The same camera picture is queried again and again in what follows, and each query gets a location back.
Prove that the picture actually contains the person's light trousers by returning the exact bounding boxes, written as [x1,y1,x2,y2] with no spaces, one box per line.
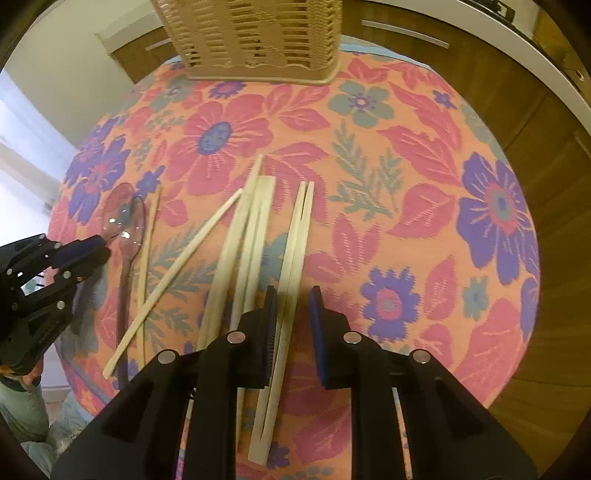
[0,376,52,446]

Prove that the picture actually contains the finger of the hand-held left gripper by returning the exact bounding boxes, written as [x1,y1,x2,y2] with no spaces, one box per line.
[0,233,112,278]
[9,270,86,337]

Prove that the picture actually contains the wooden chopstick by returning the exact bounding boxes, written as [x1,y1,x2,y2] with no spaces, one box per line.
[104,188,244,378]
[198,154,264,352]
[248,181,308,464]
[265,181,315,462]
[230,176,267,326]
[136,185,161,370]
[242,176,277,319]

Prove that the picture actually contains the clear plastic spoon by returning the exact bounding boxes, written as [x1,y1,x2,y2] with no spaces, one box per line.
[115,196,149,388]
[99,182,138,247]

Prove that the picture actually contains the floral orange tablecloth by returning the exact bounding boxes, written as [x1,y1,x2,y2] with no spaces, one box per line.
[46,39,541,480]

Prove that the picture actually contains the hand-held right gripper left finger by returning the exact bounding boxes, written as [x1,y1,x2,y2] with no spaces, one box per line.
[51,285,280,480]

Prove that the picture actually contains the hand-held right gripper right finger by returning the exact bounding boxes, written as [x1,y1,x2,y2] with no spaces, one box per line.
[308,285,539,480]

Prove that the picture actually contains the white kitchen countertop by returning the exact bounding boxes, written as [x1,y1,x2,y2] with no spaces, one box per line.
[455,0,591,155]

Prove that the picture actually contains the beige plastic utensil basket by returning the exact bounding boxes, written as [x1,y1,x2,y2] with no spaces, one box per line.
[151,0,343,86]

